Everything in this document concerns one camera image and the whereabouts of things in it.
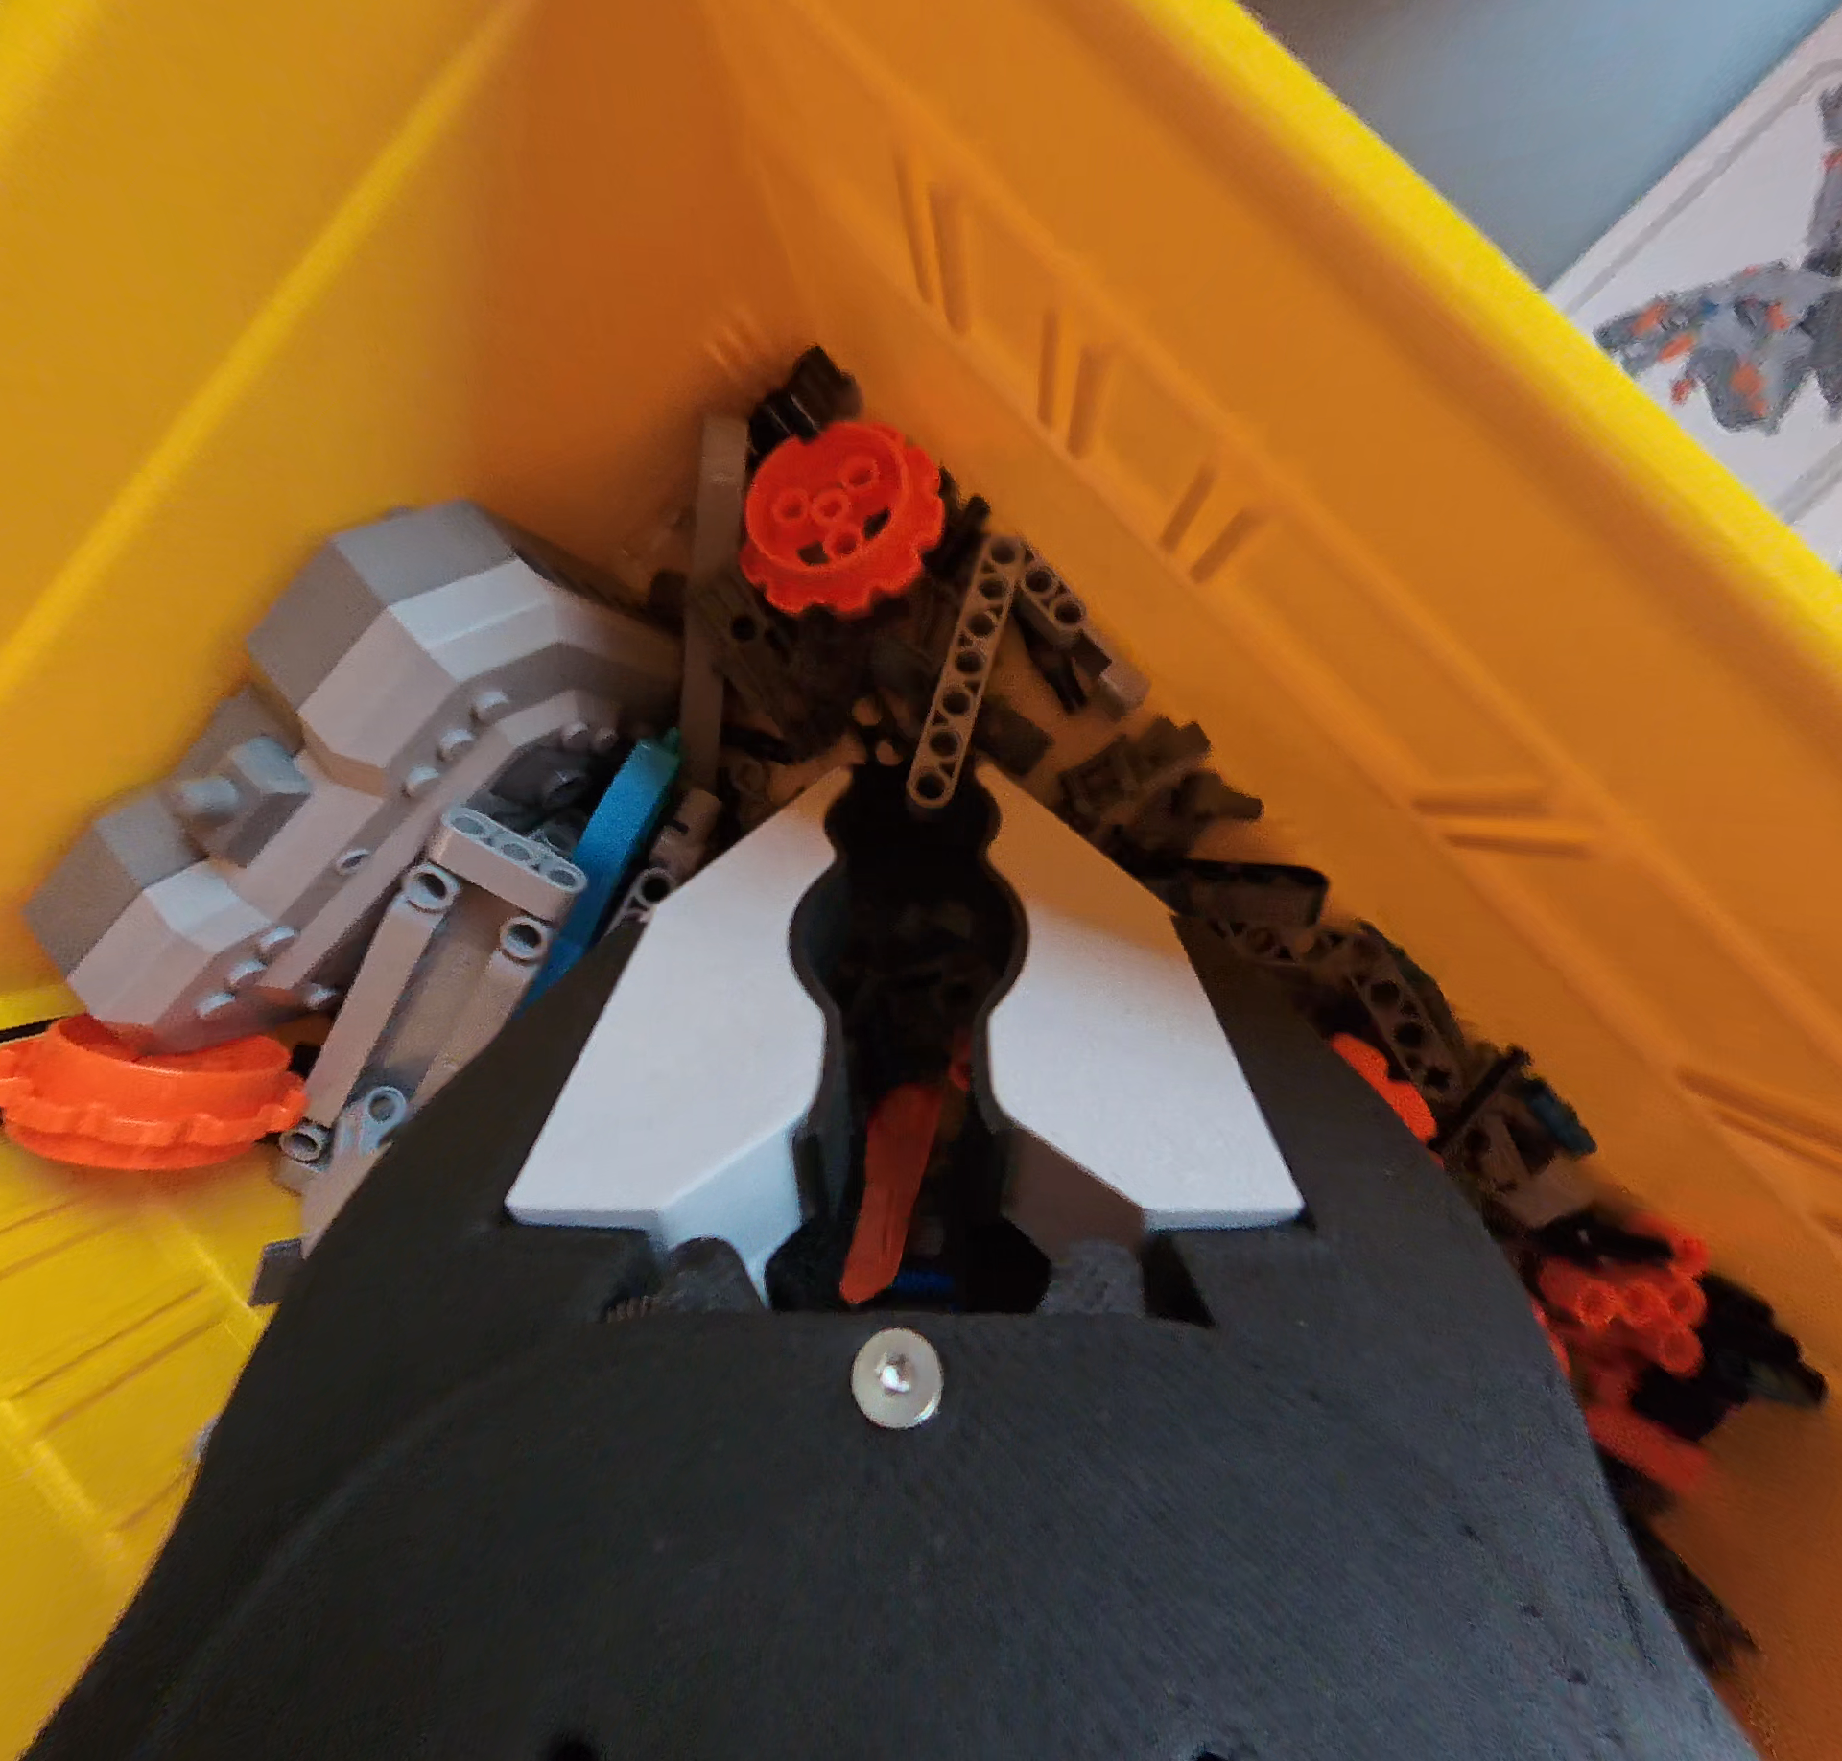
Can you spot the large grey motor block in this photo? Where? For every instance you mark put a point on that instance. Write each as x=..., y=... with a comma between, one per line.
x=359, y=783

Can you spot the blue curved building piece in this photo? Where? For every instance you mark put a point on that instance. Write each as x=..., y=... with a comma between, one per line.
x=618, y=827

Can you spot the yellow plastic bin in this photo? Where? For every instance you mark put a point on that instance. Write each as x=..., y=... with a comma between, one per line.
x=431, y=208

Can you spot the orange gear piece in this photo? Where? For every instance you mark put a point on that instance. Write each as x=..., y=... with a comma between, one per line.
x=840, y=516

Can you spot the orange round connector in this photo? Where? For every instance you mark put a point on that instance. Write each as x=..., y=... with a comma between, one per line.
x=144, y=1092

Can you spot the pile of building pieces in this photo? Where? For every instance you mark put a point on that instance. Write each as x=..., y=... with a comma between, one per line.
x=805, y=698

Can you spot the building instruction booklet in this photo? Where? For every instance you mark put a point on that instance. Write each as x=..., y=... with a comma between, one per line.
x=1728, y=294

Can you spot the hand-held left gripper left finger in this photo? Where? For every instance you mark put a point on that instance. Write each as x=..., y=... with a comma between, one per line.
x=676, y=1071

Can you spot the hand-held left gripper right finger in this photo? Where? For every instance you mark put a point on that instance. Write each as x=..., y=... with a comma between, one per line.
x=1136, y=1071

